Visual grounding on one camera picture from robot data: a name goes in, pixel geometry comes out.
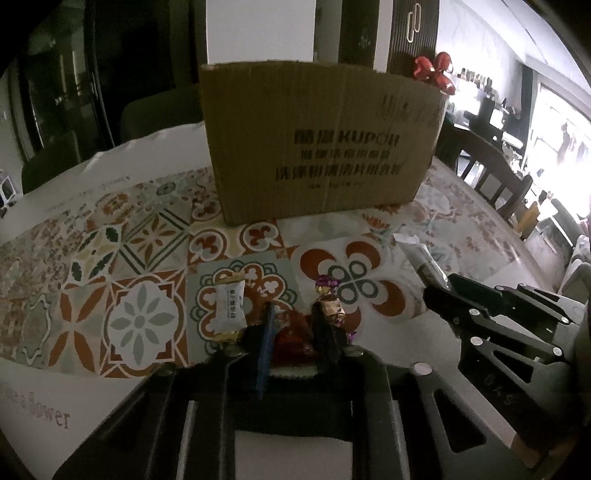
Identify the gold purple wrapped candy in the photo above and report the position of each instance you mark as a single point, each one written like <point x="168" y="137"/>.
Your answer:
<point x="333" y="307"/>

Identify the wall shelf with ornaments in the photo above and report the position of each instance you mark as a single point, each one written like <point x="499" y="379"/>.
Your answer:
<point x="475" y="82"/>

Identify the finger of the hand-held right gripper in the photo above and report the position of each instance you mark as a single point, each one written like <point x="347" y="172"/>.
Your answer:
<point x="455" y="309"/>
<point x="485" y="293"/>

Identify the dark green chair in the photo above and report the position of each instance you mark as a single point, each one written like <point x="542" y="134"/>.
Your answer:
<point x="157" y="113"/>
<point x="51" y="161"/>

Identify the dark hallway door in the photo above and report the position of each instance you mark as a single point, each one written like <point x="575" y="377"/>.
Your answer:
<point x="360" y="32"/>

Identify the glossy red snack packet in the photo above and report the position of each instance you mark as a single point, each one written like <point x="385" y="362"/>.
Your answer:
<point x="291" y="344"/>

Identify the gold clip-shaped wall lamp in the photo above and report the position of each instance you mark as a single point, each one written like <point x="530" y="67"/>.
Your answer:
<point x="412" y="21"/>

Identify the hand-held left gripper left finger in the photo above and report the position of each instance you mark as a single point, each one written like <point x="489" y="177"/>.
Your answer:
<point x="267" y="341"/>

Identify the white wrapped candy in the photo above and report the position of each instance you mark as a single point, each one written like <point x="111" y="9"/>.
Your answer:
<point x="226" y="302"/>

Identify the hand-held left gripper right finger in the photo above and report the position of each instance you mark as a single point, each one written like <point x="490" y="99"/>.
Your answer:
<point x="323" y="337"/>

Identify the brown cardboard box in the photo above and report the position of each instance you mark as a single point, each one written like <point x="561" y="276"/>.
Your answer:
<point x="323" y="138"/>

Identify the dark wooden chair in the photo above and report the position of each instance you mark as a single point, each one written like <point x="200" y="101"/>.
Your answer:
<point x="489" y="170"/>

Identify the dark glass sliding door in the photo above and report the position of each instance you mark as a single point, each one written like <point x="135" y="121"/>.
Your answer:
<point x="92" y="69"/>

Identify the bright window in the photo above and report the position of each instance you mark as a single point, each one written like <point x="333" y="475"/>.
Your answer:
<point x="561" y="138"/>

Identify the patterned table runner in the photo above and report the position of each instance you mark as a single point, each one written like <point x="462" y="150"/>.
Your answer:
<point x="138" y="277"/>

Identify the dark slatted wall panel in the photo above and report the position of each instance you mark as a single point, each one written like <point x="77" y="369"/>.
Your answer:
<point x="401" y="50"/>

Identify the red foil balloon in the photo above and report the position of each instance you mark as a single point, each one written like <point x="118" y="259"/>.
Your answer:
<point x="434" y="69"/>

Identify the clear tube snack packet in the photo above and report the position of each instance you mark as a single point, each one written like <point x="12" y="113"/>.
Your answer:
<point x="422" y="258"/>

